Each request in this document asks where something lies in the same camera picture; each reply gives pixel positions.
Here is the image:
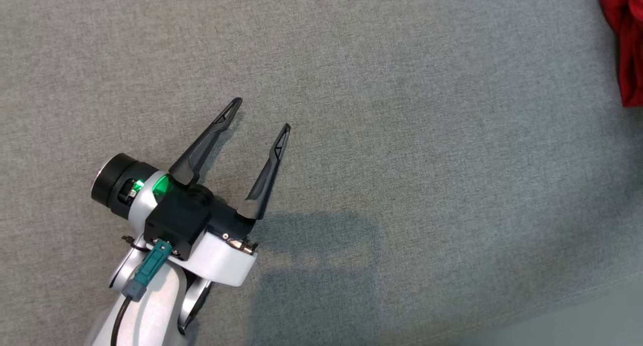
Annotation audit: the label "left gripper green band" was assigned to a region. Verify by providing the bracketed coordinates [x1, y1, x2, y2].
[90, 98, 291, 287]

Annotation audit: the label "red shorts with white stripes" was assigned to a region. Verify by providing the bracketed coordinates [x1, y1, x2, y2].
[599, 0, 643, 108]

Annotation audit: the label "teal plug black camera cable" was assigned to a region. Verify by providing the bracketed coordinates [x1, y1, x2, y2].
[111, 240, 174, 346]

